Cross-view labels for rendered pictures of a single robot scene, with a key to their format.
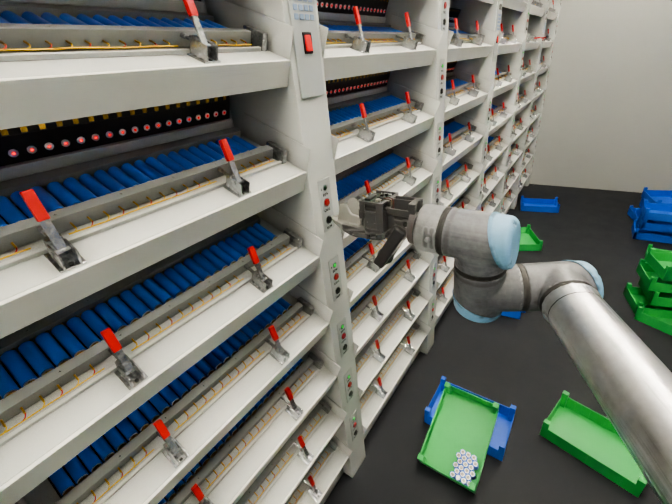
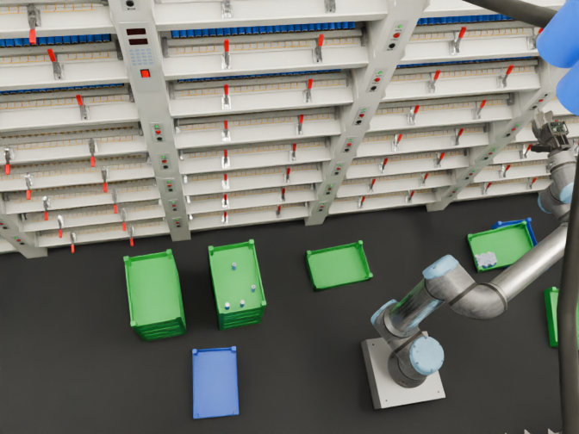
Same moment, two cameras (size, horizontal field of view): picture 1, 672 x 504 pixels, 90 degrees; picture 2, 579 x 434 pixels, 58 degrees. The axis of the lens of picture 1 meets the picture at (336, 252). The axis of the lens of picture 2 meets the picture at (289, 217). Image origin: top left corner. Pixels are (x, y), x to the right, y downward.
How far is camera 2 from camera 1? 1.54 m
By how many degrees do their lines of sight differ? 41
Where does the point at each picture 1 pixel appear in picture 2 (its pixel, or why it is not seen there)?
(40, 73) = (470, 52)
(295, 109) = not seen: hidden behind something
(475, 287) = (548, 195)
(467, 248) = (557, 182)
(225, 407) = (419, 144)
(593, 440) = not seen: hidden behind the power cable
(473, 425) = (513, 251)
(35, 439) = (380, 121)
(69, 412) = (390, 119)
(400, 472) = (452, 232)
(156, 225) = (459, 87)
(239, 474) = (398, 167)
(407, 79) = not seen: outside the picture
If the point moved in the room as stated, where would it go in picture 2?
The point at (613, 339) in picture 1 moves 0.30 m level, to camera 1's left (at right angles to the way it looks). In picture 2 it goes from (553, 244) to (483, 189)
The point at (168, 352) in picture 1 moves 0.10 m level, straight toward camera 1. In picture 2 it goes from (424, 120) to (424, 142)
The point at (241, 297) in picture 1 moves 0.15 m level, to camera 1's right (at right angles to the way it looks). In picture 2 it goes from (463, 114) to (494, 139)
